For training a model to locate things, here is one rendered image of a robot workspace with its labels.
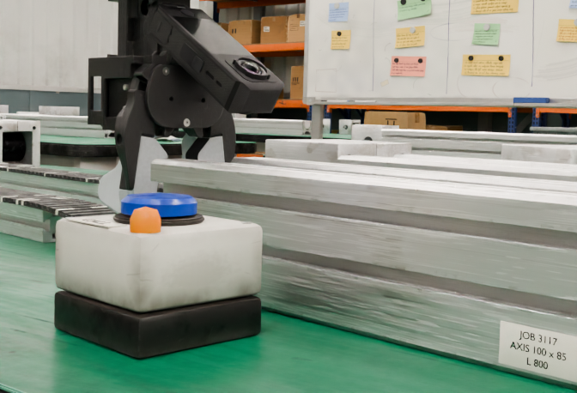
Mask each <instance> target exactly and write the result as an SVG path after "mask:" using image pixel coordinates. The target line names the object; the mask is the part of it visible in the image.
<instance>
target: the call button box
mask: <svg viewBox="0 0 577 393"><path fill-rule="evenodd" d="M130 217H131V215H125V214H122V213H117V214H115V215H97V216H85V217H66V218H63V219H61V220H59V221H57V224H56V267H55V282H56V285H57V287H58V288H60V289H63V290H62V291H58V292H56V293H55V295H54V325H55V327H56V329H59V330H62V331H65V332H67V333H70V334H72V335H74V336H79V337H81V338H83V339H86V340H89V341H91V342H95V343H98V344H100V345H102V346H105V347H107V348H111V349H114V350H116V351H119V352H121V353H123V354H128V355H129V356H132V357H135V358H138V359H143V358H148V357H152V356H156V355H160V354H168V353H172V352H176V351H180V350H185V349H189V348H197V347H201V346H205V345H210V344H214V343H218V342H225V341H230V340H234V339H239V338H243V337H247V336H255V335H257V334H259V333H260V330H261V299H260V298H259V297H257V296H253V295H254V294H257V293H259V292H260V289H261V270H262V236H263V231H262V228H261V226H259V225H257V224H255V223H252V222H244V221H234V220H229V219H223V218H217V217H211V216H206V215H201V214H195V215H187V216H177V217H167V218H161V231H160V232H159V233H132V232H130Z"/></svg>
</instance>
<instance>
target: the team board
mask: <svg viewBox="0 0 577 393"><path fill-rule="evenodd" d="M303 104H307V105H312V135H311V139H323V119H324V105H371V106H471V107H522V108H572V109H577V0H306V15H305V46H304V78H303Z"/></svg>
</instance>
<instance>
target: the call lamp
mask: <svg viewBox="0 0 577 393"><path fill-rule="evenodd" d="M160 231H161V217H160V215H159V213H158V210H157V209H152V208H149V207H142V208H139V209H134V211H133V213H132V215H131V217H130V232H132V233H159V232H160Z"/></svg>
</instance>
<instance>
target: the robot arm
mask: <svg viewBox="0 0 577 393"><path fill-rule="evenodd" d="M108 1H109V2H115V3H118V55H112V54H107V57H91V58H89V59H88V124H96V125H100V126H101V127H102V129H103V130H115V131H114V135H115V144H116V149H117V152H118V157H119V162H118V165H117V166H116V167H115V168H114V169H113V170H111V171H110V172H108V173H107V174H105V175H104V176H103V177H102V178H101V180H100V184H99V188H98V196H99V199H100V201H101V202H102V203H103V204H105V205H106V206H107V207H108V208H110V209H111V210H113V211H114V212H116V213H121V200H122V199H123V198H125V197H126V196H127V195H130V194H139V193H150V192H157V188H158V184H159V182H155V181H150V164H151V162H152V161H153V160H154V159H167V153H166V151H165V150H164V149H163V147H162V146H161V145H160V144H159V143H158V142H157V140H156V139H155V138H154V137H155V136H158V137H170V136H171V134H172V132H173V131H179V129H183V130H184V132H185V133H186V135H184V137H183V139H182V143H181V147H182V157H183V159H187V160H206V161H216V162H226V163H231V161H232V159H233V158H234V153H235V144H236V134H235V126H234V119H233V115H232V113H236V114H237V113H239V114H243V115H248V114H253V113H272V111H273V109H274V106H275V104H276V102H277V100H278V98H279V96H280V94H281V92H282V89H283V87H284V83H283V82H282V81H281V80H280V79H279V78H278V77H277V76H275V75H274V74H273V73H272V72H271V71H270V70H269V69H267V68H266V67H265V66H264V65H263V64H262V63H261V62H259V61H258V60H257V59H256V58H255V57H254V56H253V55H252V54H251V53H250V52H249V51H248V50H247V49H246V48H245V47H243V46H242V45H241V44H240V43H239V42H238V41H237V40H236V39H234V38H233V37H232V36H231V35H230V34H229V33H227V32H226V31H225V30H224V29H223V28H222V27H221V26H220V25H218V24H217V23H216V22H215V21H214V20H213V19H212V18H210V17H209V16H208V15H207V14H206V13H205V12H204V11H203V10H201V9H192V8H191V0H108ZM94 76H101V100H100V111H94Z"/></svg>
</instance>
